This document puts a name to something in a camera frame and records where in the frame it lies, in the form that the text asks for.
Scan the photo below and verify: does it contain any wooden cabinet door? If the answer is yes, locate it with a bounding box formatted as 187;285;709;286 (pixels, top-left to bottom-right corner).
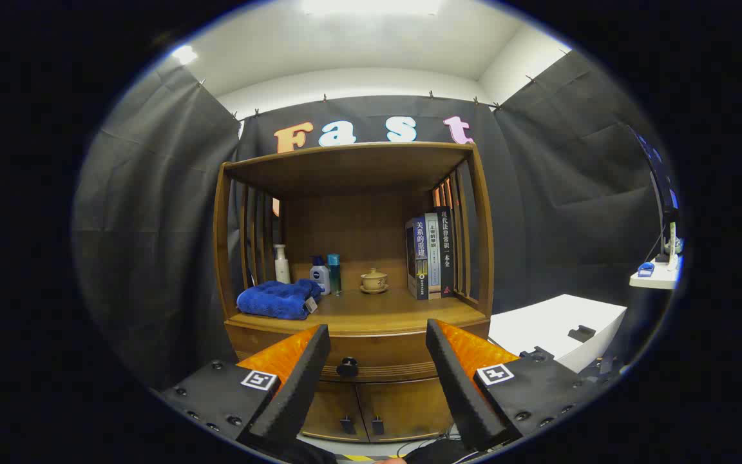
300;380;368;442
355;379;455;442

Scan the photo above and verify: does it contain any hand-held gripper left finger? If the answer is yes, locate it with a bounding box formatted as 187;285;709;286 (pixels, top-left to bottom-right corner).
155;324;332;455

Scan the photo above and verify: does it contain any blue spine book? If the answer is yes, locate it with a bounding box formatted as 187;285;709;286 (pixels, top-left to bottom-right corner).
405;217;430;301

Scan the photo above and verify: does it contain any white drawer cabinet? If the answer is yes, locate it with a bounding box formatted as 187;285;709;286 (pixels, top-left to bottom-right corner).
488;294;628;374

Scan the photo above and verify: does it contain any white bottle blue cap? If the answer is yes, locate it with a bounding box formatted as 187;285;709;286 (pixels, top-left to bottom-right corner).
310;256;332;296

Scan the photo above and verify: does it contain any dark computer monitor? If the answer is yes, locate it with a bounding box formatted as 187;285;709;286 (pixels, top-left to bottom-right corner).
629;126;680;223

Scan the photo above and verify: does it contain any folded blue towel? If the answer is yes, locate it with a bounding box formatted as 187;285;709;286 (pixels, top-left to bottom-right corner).
236;279;322;321

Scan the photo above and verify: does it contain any white spine book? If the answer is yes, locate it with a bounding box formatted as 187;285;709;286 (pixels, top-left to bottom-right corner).
424;213;442;300

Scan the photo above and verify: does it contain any brown wooden cabinet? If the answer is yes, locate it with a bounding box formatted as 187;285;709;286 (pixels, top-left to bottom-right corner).
213;142;495;445

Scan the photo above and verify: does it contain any wooden drawer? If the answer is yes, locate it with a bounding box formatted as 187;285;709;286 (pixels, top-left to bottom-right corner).
225;316;491;382

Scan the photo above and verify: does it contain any beige lidded teacup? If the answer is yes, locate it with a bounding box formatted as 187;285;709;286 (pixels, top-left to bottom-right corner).
359;268;390;295

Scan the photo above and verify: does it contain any wooden countertop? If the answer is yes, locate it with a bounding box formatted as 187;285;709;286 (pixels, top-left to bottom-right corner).
229;287;489;336

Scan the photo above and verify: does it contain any white pump bottle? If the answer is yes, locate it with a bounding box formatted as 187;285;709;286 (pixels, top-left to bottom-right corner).
274;244;292;285

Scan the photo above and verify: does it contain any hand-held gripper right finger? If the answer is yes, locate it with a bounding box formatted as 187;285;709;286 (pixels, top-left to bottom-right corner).
425;318;610;452

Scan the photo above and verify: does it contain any black spine book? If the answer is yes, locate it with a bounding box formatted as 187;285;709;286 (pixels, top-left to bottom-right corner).
434;206;457;297

